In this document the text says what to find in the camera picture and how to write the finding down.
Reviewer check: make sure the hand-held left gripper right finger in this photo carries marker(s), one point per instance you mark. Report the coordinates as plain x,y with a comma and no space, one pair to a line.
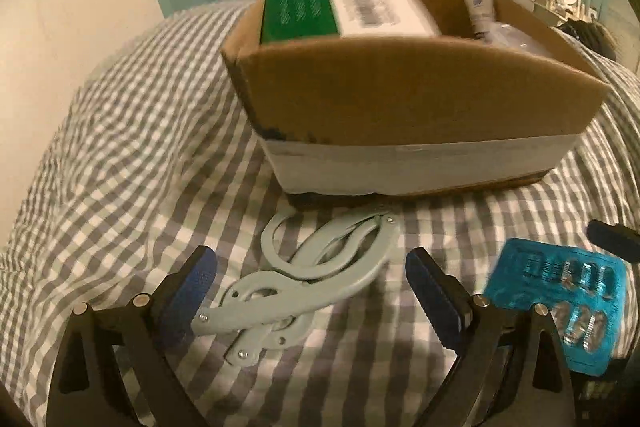
435,302

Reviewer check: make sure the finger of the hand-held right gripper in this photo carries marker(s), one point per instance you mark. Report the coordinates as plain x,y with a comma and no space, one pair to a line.
615,237

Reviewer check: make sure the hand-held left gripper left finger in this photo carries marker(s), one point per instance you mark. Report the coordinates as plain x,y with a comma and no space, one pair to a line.
190,302

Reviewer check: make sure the blue pill blister pack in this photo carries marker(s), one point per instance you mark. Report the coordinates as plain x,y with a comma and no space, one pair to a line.
550,272

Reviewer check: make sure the pale blue folding hanger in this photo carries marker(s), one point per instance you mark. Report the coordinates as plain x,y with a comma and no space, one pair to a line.
350,279

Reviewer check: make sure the cardboard box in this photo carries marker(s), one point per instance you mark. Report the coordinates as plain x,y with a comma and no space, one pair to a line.
400,97

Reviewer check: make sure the white plastic tissue packet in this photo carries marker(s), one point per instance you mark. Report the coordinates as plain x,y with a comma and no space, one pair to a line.
510,37

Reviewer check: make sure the green and white box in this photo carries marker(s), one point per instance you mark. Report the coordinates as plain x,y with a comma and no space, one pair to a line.
300,7

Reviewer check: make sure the checked bedspread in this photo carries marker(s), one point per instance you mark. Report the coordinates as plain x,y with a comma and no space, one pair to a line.
125,157

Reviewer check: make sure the black bag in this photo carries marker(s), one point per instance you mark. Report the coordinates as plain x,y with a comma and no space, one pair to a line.
590,37

